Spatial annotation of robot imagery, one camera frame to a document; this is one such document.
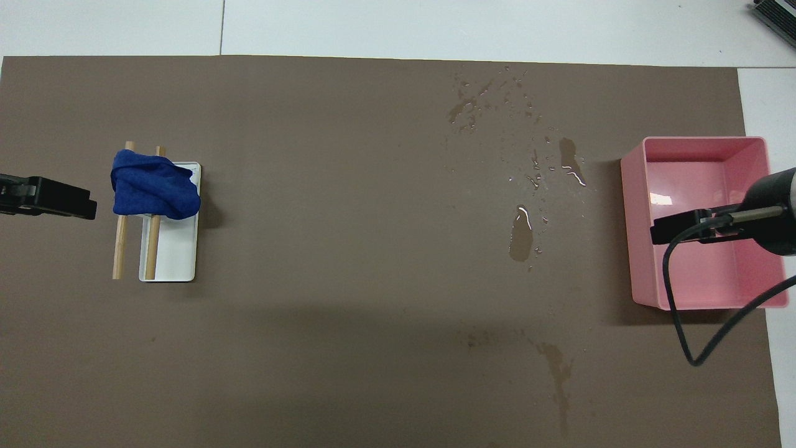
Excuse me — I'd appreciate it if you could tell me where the brown table mat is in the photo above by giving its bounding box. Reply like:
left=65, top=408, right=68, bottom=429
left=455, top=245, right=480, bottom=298
left=0, top=55, right=783, bottom=448

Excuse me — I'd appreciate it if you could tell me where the white rack with wooden rods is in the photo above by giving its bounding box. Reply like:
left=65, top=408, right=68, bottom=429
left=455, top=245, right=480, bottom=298
left=139, top=162, right=202, bottom=283

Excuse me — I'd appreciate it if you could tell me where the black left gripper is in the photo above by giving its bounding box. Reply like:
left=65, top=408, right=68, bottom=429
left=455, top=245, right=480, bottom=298
left=0, top=175, right=97, bottom=220

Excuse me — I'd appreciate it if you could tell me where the narrow water puddle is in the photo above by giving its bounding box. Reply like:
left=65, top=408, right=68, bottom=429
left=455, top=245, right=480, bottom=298
left=558, top=137, right=586, bottom=187

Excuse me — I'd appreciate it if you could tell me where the grey ribbed metal device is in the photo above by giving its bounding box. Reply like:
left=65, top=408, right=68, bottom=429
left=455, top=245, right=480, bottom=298
left=749, top=0, right=796, bottom=47

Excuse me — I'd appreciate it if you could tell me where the pink plastic bin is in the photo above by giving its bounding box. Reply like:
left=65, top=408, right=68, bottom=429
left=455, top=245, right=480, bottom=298
left=621, top=136, right=789, bottom=310

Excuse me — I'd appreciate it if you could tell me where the blue microfiber towel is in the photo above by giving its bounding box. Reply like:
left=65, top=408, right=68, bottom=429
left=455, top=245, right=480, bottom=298
left=111, top=149, right=201, bottom=220

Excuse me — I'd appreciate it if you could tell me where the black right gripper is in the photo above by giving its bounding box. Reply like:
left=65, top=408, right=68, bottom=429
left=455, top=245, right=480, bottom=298
left=650, top=167, right=796, bottom=256

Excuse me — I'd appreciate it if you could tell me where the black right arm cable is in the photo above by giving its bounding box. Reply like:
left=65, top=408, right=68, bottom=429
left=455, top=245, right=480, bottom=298
left=662, top=215, right=796, bottom=366

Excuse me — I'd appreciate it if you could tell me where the scattered water splatter patch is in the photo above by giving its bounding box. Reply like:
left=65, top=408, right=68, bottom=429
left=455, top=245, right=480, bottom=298
left=447, top=78, right=498, bottom=133

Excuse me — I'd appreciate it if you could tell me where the large oval water puddle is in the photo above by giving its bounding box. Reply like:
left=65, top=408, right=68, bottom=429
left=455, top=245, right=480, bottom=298
left=509, top=205, right=534, bottom=262

